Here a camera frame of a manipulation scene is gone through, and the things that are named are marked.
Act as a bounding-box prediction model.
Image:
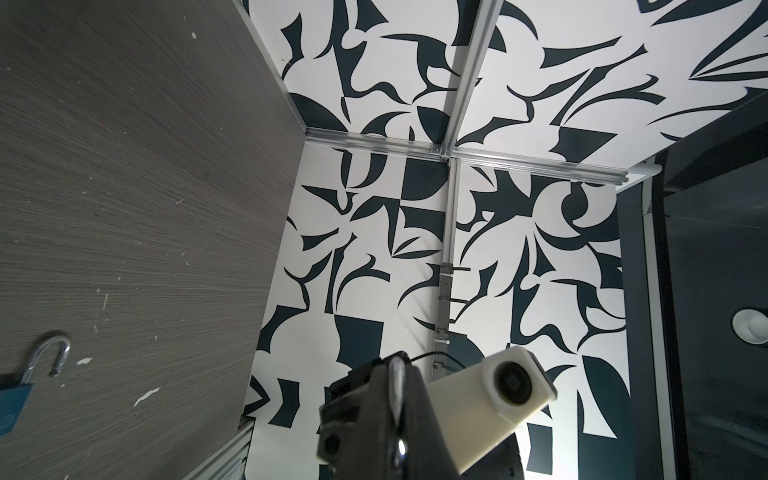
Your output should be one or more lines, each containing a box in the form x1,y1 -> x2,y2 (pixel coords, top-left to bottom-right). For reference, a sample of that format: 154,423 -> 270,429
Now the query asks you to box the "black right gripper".
317,358 -> 383,479

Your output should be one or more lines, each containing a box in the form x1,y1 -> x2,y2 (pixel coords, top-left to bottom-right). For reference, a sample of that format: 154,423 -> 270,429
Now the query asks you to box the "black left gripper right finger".
389,352 -> 459,479

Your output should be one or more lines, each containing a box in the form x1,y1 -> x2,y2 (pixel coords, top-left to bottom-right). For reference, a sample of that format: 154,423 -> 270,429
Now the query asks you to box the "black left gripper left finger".
335,359 -> 398,479

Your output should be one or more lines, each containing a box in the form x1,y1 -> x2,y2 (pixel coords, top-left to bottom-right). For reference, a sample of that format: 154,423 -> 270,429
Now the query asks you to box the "blue padlock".
1,334 -> 71,436

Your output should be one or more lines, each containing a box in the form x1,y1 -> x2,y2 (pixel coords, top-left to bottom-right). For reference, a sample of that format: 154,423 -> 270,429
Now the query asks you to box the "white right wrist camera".
427,346 -> 558,474

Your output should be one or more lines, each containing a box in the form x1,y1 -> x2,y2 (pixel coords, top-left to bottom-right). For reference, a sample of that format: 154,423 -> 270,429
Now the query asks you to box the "grey wall hook rail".
430,260 -> 472,385

